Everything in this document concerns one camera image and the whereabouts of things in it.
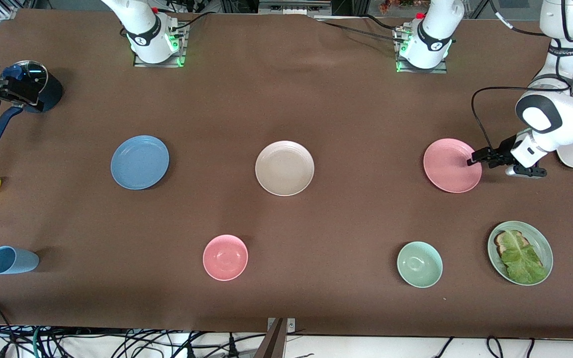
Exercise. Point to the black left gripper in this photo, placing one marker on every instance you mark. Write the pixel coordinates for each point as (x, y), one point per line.
(504, 149)

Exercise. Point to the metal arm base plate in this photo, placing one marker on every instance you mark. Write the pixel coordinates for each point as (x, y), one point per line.
(159, 64)
(423, 71)

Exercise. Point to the brown table cloth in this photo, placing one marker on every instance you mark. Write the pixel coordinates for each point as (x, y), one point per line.
(316, 99)

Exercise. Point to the wide pink bowl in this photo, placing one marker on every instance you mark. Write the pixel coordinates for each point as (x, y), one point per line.
(448, 165)

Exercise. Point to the brown post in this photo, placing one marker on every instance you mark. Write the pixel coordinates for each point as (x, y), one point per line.
(275, 343)

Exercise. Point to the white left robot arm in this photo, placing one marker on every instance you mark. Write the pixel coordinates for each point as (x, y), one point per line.
(560, 119)

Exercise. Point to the glass pot lid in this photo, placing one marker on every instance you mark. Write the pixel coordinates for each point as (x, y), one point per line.
(38, 73)

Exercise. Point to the green lettuce leaf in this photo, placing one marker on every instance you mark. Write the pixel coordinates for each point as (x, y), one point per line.
(523, 261)

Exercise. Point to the dark blue pot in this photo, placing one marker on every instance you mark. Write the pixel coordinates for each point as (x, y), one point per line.
(53, 94)

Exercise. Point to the wide blue bowl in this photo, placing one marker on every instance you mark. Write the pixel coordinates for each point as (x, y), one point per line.
(140, 162)

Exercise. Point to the small pink bowl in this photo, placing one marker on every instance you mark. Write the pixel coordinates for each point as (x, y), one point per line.
(225, 257)

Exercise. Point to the green plate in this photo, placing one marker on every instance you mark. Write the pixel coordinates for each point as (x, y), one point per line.
(545, 248)

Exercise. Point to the toast slice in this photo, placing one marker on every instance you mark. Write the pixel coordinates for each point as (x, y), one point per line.
(501, 241)

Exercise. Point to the silver metal device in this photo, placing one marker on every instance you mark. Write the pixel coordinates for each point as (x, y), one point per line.
(291, 7)

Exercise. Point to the metal bracket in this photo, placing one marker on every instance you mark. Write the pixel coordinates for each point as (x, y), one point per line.
(291, 325)

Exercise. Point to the wide beige bowl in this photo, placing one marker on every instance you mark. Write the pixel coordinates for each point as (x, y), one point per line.
(285, 169)

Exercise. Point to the blue cup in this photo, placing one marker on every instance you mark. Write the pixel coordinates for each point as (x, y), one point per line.
(15, 261)

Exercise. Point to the small green bowl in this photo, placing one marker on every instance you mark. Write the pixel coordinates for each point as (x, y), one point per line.
(420, 264)

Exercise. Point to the aluminium frame profile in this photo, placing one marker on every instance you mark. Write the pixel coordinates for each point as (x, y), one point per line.
(7, 14)

